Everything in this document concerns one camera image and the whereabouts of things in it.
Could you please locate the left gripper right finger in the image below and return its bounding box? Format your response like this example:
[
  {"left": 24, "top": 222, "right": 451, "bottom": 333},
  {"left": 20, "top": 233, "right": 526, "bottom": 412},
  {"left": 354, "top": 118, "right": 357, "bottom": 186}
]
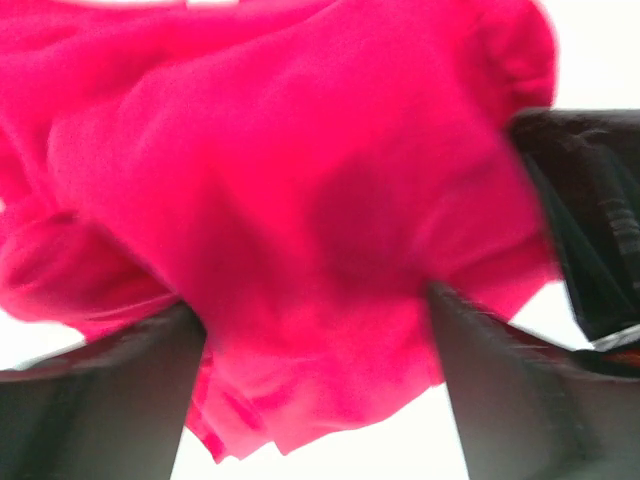
[{"left": 428, "top": 284, "right": 639, "bottom": 480}]

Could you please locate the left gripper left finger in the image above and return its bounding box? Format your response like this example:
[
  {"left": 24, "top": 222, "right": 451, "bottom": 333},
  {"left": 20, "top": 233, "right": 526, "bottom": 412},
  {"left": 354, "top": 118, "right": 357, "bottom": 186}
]
[{"left": 1, "top": 303, "right": 206, "bottom": 480}]

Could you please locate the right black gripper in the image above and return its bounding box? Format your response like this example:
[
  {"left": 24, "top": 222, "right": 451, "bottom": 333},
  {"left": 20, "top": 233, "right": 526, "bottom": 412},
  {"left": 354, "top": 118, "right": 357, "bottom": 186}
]
[{"left": 509, "top": 108, "right": 639, "bottom": 380}]

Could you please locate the magenta t shirt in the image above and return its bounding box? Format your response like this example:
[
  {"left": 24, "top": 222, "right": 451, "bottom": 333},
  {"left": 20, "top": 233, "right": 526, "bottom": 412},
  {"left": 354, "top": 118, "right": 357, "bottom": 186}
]
[{"left": 1, "top": 1, "right": 561, "bottom": 461}]

